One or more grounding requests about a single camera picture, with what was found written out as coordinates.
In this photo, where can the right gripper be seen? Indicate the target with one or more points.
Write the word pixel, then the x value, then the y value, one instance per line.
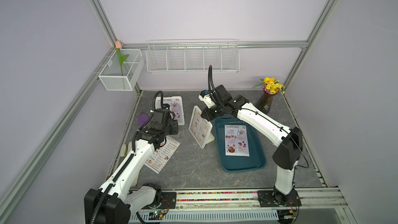
pixel 207 116

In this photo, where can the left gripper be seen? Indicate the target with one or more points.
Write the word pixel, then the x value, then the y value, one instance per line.
pixel 174 126

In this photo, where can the white menu holder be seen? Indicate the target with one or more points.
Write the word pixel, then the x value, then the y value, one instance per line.
pixel 200 130
pixel 174 109

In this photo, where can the dim sum menu sheet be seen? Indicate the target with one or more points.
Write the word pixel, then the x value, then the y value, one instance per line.
pixel 158 160

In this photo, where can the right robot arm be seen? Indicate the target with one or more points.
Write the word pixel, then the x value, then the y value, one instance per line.
pixel 288 141

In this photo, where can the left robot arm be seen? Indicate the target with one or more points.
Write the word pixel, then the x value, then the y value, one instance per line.
pixel 112 203

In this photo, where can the rear dim sum menu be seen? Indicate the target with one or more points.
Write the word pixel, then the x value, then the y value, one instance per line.
pixel 199 127

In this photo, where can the teal plastic tray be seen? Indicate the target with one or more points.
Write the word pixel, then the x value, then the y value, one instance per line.
pixel 235 164

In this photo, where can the dark glass vase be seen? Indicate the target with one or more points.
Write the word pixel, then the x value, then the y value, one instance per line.
pixel 264 102

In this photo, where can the yellow flower bouquet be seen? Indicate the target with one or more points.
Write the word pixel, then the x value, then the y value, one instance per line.
pixel 270 86

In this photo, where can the pink artificial tulip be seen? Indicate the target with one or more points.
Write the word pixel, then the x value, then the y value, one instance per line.
pixel 121 57

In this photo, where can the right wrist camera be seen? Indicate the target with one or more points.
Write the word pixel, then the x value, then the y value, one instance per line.
pixel 206 96

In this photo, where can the white wire wall shelf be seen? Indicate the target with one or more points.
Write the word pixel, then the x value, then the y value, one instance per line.
pixel 193 55

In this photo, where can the white mesh wall basket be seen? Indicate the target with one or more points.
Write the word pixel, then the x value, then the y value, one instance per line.
pixel 110 74

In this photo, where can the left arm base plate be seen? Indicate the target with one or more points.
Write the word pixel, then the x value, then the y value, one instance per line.
pixel 166 201

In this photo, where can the white vented cable duct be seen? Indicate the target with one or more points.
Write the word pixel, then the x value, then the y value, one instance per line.
pixel 177 217

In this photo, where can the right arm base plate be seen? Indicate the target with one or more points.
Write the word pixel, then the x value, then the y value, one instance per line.
pixel 273 198

